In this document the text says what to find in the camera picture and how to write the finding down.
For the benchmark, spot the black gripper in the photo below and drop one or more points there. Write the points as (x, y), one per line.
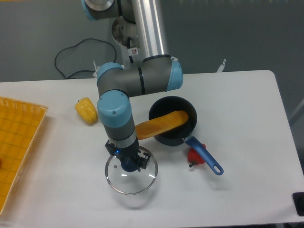
(129, 154)

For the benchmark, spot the glass pot lid blue knob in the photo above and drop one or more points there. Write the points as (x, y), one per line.
(127, 179)

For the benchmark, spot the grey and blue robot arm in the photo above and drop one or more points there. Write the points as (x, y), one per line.
(116, 83)

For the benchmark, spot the orange bread loaf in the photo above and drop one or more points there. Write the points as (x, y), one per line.
(161, 124)

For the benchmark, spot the yellow toy corn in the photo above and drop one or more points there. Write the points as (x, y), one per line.
(86, 110)

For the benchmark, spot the dark blue saucepan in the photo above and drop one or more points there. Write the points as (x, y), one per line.
(182, 134)

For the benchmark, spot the red toy pepper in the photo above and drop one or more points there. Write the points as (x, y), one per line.
(194, 158)

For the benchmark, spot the yellow plastic basket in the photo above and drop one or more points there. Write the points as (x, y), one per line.
(20, 122)

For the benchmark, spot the black corner object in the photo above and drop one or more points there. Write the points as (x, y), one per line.
(298, 198)

